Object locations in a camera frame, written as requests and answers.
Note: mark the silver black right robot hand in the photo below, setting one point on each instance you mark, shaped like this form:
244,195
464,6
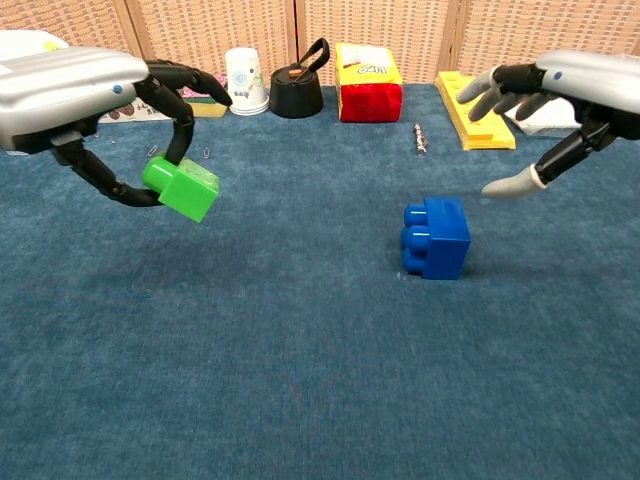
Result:
600,80

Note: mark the clear plastic bag white paper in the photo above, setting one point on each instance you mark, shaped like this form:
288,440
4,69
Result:
550,117

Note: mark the metal paper clip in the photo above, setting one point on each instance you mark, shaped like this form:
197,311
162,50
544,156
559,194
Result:
112,140
206,152
153,150

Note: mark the cookie box white red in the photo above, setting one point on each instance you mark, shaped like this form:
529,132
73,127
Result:
130,112

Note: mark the green toy block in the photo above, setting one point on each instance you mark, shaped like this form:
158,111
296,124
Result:
192,195

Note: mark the yellow board with round holes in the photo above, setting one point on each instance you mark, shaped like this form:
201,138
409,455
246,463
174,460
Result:
480,130

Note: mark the blue table cloth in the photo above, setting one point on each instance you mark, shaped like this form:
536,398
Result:
300,350

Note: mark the white plastic jug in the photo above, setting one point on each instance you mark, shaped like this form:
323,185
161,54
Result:
25,42

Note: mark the pink patterned yellow sponge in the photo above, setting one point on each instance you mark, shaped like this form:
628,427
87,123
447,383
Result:
207,109

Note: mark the woven folding screen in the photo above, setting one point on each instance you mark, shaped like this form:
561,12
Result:
400,30

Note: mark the blue toy block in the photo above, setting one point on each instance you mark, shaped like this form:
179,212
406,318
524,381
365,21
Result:
447,245

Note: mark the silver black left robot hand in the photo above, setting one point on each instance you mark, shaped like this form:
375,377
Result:
60,90

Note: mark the yellow red Lipo snack pack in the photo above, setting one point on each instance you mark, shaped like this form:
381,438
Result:
370,95

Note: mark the white paper cup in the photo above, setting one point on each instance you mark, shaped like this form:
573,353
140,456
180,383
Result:
245,75

